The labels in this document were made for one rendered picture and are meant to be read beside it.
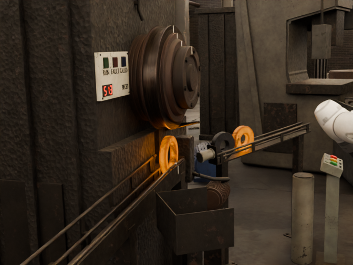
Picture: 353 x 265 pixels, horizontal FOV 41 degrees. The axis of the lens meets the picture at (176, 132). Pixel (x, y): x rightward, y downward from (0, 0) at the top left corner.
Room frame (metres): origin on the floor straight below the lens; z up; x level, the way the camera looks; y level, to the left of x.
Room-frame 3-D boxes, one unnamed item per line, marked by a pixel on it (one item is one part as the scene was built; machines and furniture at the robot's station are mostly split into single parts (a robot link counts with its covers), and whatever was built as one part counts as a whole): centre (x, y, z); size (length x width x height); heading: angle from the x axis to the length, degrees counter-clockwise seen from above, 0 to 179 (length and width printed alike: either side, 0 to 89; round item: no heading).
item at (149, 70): (2.17, 0.03, 1.12); 0.47 x 0.06 x 0.47; 161
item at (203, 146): (4.43, -0.29, 0.17); 0.57 x 0.31 x 0.34; 1
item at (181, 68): (2.14, -0.06, 1.12); 0.28 x 0.06 x 0.28; 161
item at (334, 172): (2.58, -0.88, 0.31); 0.24 x 0.16 x 0.62; 161
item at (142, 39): (2.19, 0.11, 1.12); 0.47 x 0.10 x 0.47; 161
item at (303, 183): (2.59, -0.72, 0.26); 0.12 x 0.12 x 0.52
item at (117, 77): (1.88, 0.24, 1.15); 0.26 x 0.02 x 0.18; 161
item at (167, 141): (2.17, 0.04, 0.75); 0.18 x 0.03 x 0.18; 161
